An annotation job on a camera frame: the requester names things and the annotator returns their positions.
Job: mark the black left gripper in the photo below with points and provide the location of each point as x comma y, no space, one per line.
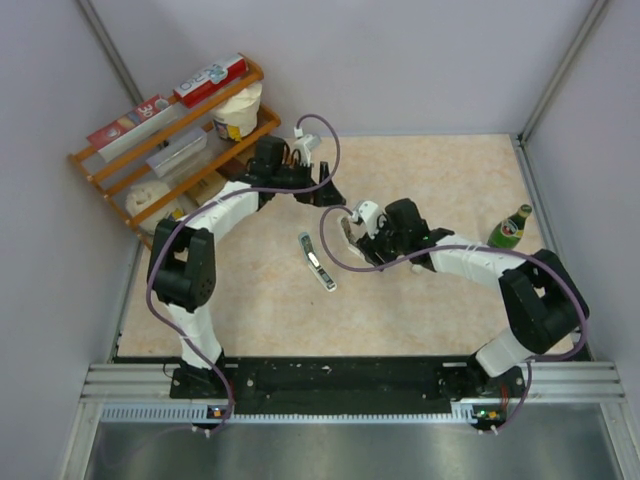
326,196

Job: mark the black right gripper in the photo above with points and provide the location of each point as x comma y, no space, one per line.
373,249

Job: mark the white staple box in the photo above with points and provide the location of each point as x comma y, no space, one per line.
358,244

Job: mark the light blue stapler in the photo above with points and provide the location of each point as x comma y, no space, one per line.
314,264

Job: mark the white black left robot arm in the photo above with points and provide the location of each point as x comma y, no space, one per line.
181,276

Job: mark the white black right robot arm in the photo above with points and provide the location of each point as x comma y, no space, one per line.
541,301

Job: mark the dark brown box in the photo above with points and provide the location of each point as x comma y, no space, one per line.
236,166

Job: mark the brown cardboard box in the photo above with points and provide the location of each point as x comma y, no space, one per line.
206,188

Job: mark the green glass bottle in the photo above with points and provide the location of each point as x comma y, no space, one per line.
508,233

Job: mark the red white foil box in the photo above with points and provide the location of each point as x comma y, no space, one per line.
210,79

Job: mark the silver foil box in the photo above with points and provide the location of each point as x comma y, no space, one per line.
178,151

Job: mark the orange wooden shelf rack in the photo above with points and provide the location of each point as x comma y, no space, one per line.
143,162

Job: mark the red white wrap box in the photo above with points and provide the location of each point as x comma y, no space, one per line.
130,129

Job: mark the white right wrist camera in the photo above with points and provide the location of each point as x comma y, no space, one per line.
370,215

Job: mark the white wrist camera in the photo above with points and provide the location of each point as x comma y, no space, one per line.
303,146
370,215

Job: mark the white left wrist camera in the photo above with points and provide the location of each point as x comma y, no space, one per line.
303,146

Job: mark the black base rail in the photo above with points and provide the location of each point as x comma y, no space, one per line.
356,385

